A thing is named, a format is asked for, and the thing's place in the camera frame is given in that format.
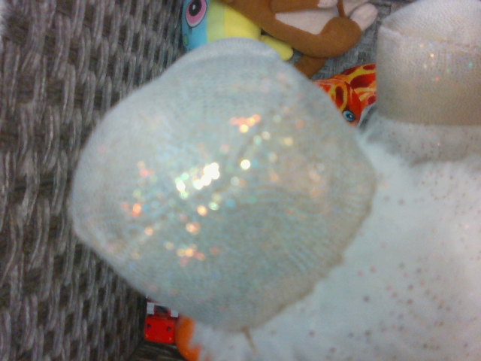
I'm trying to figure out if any white stuffed unicorn toy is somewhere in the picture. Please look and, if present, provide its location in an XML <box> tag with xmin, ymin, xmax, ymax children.
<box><xmin>69</xmin><ymin>0</ymin><xmax>481</xmax><ymax>361</ymax></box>

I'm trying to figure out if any yellow and blue plush toy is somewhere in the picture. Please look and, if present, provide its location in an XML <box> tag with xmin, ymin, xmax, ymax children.
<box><xmin>182</xmin><ymin>0</ymin><xmax>295</xmax><ymax>62</ymax></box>

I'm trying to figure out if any red plastic toy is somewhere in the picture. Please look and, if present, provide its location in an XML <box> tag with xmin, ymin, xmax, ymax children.
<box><xmin>144</xmin><ymin>299</ymin><xmax>178</xmax><ymax>344</ymax></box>

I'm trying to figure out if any orange red patterned plush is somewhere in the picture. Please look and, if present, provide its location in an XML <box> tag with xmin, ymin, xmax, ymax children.
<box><xmin>313</xmin><ymin>62</ymin><xmax>377</xmax><ymax>127</ymax></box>

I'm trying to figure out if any brown monkey plush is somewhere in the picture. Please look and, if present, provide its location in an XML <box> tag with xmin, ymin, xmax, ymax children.
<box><xmin>217</xmin><ymin>0</ymin><xmax>379</xmax><ymax>78</ymax></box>

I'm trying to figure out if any plain orange plush piece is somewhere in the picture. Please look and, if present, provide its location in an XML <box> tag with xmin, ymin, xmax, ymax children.
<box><xmin>175</xmin><ymin>315</ymin><xmax>202</xmax><ymax>361</ymax></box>

